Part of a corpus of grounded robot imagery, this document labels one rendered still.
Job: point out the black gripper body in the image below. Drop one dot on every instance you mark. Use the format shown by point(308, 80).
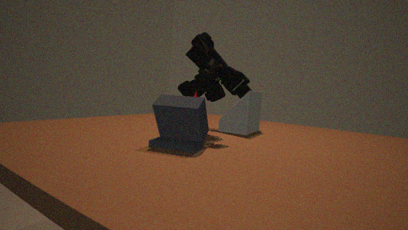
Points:
point(215, 72)

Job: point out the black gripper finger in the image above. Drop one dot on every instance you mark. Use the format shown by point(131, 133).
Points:
point(205, 83)
point(193, 85)

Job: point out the grey square panel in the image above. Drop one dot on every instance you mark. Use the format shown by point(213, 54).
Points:
point(181, 121)

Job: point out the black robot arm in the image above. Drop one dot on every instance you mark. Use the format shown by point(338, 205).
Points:
point(203, 53)

